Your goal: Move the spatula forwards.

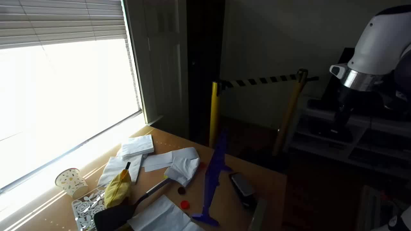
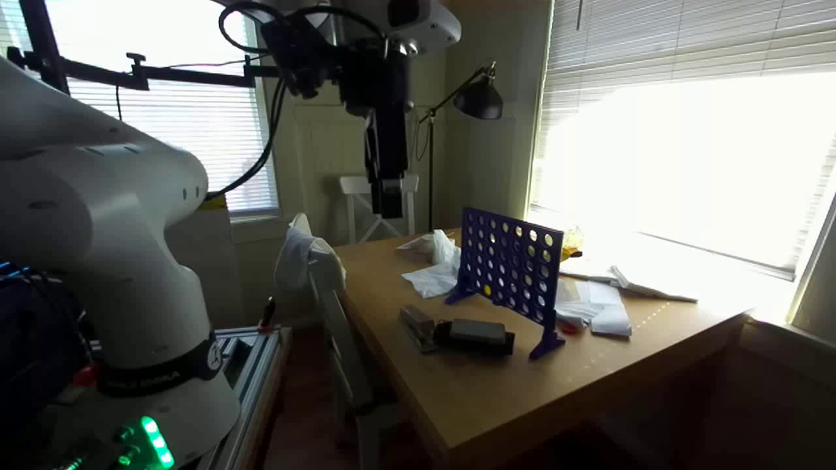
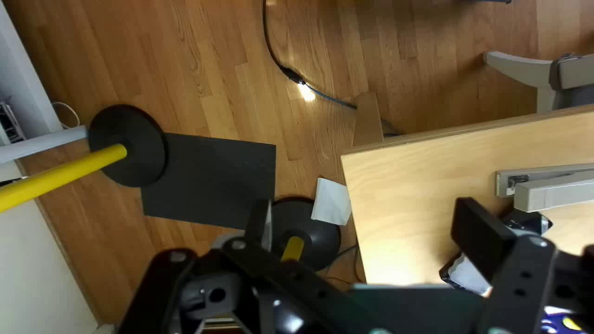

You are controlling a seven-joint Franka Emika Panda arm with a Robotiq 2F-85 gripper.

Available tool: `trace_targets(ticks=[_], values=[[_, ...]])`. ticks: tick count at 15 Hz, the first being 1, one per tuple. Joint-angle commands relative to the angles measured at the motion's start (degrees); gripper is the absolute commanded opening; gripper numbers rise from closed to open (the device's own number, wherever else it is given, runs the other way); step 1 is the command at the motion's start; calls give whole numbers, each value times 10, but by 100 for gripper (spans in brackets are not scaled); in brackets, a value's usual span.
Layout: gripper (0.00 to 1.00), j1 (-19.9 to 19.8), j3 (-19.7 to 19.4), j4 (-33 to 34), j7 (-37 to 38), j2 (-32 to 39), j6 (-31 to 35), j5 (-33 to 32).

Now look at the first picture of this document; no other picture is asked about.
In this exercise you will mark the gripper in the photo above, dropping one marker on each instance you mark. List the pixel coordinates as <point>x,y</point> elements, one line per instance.
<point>346,98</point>

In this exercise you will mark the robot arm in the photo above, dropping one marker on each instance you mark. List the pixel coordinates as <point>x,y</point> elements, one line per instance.
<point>379,45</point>

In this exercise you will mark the white low shelf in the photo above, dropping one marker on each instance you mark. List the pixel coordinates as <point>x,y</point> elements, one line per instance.
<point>334,144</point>

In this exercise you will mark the black and yellow barrier tape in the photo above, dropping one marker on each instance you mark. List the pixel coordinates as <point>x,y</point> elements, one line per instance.
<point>260,80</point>

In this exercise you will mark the blue plastic stand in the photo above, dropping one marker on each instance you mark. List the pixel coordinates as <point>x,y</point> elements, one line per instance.
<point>213,173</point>

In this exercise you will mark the small red object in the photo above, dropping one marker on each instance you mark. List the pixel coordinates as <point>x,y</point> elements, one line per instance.
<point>202,165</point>

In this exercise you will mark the crumpled white paper bag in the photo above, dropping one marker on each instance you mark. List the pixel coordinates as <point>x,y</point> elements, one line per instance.
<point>184,166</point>

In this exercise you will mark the white panel door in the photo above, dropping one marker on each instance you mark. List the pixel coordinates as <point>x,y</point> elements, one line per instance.
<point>163,64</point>

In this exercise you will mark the brown bottle cap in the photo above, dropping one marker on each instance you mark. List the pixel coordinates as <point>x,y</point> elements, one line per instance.
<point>181,190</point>

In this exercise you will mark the red bottle cap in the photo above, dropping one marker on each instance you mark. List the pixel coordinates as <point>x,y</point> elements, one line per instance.
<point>184,204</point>

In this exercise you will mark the white paper sheet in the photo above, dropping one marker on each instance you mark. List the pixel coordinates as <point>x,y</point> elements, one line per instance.
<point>157,161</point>

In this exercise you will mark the stack of white napkins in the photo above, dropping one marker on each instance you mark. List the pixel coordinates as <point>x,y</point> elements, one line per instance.
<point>137,146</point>

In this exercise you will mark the large white napkin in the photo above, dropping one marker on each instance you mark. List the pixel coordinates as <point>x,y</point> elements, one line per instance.
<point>160,216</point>

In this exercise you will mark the yellow pouch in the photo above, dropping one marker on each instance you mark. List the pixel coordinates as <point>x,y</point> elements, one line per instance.
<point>117,191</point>

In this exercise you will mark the window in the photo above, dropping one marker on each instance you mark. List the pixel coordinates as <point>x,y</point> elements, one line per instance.
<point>64,106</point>

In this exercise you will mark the white floral cutout napkin holder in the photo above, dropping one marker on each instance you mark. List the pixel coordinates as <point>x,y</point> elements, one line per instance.
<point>86,210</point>

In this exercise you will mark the speckled paper cup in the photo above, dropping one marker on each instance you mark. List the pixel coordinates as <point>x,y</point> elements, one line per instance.
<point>71,183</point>

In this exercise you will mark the white window blinds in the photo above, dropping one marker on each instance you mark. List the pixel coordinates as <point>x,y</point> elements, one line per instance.
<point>61,21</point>

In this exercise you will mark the yellow stanchion post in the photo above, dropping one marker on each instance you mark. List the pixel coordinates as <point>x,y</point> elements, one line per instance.
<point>289,112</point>
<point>214,112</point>

